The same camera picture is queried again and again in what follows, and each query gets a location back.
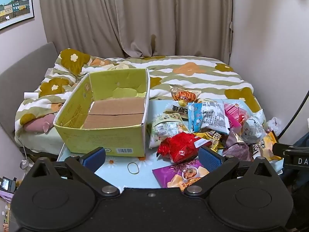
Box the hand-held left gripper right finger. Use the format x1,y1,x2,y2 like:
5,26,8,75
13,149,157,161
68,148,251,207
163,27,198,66
184,146,278,197

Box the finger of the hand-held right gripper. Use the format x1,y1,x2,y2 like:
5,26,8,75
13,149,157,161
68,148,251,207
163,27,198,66
272,142,294,159

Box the orange striped snack packet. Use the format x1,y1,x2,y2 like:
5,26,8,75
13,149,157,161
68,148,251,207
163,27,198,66
169,85,202,107

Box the light blue white snack packet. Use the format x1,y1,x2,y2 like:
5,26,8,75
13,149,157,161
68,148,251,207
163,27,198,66
188,99,230,136

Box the crumpled white plastic wrapper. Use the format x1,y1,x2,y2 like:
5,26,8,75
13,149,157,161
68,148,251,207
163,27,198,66
267,117,281,136

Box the grey bed headboard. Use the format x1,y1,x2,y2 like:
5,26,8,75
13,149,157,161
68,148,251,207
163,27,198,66
0,42,58,132

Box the red snack packet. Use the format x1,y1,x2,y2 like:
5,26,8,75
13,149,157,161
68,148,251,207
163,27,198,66
157,132,213,164

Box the beige curtain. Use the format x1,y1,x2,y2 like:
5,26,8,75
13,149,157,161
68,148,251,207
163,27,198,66
39,0,234,61

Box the white charging cable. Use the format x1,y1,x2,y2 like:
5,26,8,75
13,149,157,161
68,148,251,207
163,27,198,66
20,139,35,171

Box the dark purple snack packet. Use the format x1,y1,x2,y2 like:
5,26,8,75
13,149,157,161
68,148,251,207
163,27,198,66
222,128,252,161

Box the framed wall picture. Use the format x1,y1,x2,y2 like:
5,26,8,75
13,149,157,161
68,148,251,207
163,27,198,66
0,0,35,31

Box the pink snack packet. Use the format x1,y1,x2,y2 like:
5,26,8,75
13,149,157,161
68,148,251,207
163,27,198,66
223,101,250,129

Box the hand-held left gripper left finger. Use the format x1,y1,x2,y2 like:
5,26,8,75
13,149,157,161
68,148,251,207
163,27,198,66
31,147,120,197

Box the beige snack packet black letters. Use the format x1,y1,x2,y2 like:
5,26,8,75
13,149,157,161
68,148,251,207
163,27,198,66
164,100,192,120

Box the yellow black snack packet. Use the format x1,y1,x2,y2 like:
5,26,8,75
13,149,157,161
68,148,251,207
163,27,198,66
193,130,225,153

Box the white green snack packet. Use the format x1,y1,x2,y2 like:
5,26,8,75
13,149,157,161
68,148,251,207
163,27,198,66
148,119,190,148

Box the yellow-green cardboard box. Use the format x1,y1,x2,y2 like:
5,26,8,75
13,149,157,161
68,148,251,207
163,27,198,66
53,68,151,157

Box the black cable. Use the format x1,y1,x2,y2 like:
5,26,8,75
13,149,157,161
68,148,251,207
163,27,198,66
277,82,309,136

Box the small black screen device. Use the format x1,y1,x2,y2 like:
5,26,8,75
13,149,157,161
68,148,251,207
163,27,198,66
0,176,18,194

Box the yellow white snack packet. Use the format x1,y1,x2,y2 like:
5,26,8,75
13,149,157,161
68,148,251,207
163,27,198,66
251,132,283,163

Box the floral striped duvet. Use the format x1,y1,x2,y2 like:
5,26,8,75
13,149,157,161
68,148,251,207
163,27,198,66
14,48,266,151

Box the yellow rubber band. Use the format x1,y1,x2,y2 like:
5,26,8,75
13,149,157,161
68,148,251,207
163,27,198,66
127,162,141,175

